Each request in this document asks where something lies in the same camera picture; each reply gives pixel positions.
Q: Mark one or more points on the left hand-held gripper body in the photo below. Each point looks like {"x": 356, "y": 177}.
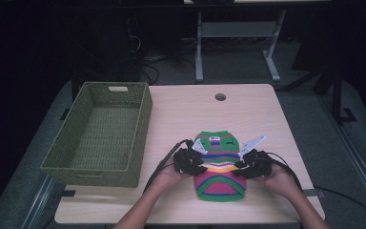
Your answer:
{"x": 187, "y": 160}

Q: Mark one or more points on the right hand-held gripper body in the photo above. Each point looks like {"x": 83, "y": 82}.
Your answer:
{"x": 255, "y": 162}

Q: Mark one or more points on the rainbow striped sock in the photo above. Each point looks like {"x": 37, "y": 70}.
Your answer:
{"x": 219, "y": 168}

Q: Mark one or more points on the person's left hand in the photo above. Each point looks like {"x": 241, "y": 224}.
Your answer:
{"x": 168, "y": 176}

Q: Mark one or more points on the person's right hand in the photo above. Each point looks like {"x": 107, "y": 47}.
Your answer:
{"x": 279, "y": 181}

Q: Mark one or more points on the green woven basket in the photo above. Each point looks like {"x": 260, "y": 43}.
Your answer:
{"x": 105, "y": 136}

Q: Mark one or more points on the black metal stand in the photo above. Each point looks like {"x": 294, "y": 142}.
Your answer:
{"x": 336, "y": 95}

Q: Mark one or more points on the metal floor rail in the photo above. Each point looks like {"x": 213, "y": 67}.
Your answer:
{"x": 352, "y": 149}
{"x": 38, "y": 203}

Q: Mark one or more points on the grey metal table frame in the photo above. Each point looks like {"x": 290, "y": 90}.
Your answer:
{"x": 235, "y": 30}

